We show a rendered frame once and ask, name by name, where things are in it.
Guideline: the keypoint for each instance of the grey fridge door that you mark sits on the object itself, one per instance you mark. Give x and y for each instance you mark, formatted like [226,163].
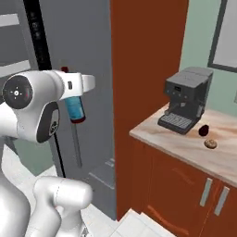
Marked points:
[89,55]

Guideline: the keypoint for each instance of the dark-framed window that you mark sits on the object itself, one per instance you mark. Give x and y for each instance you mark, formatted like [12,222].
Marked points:
[227,34]

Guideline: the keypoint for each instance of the grey fridge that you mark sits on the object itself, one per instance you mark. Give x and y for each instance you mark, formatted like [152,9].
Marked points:
[92,46]

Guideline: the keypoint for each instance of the white fridge shelf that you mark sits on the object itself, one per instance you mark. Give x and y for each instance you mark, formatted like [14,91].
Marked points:
[15,68]
[8,20]

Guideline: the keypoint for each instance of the grey coffee machine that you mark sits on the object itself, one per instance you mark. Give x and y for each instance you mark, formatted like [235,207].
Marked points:
[185,98]

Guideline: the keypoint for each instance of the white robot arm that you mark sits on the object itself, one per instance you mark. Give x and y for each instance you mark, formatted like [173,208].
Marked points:
[27,123]

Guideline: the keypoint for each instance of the brown cabinet door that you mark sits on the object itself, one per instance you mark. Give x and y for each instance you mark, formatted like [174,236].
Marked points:
[172,191]
[227,222]

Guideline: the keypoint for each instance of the blue-labelled beer bottle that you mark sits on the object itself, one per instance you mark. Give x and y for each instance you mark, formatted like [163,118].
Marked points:
[75,108]

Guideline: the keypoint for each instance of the tall brown cabinet panel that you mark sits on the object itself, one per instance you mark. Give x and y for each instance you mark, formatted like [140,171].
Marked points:
[145,61]

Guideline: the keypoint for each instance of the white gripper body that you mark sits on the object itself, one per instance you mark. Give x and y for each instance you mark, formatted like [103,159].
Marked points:
[88,82]

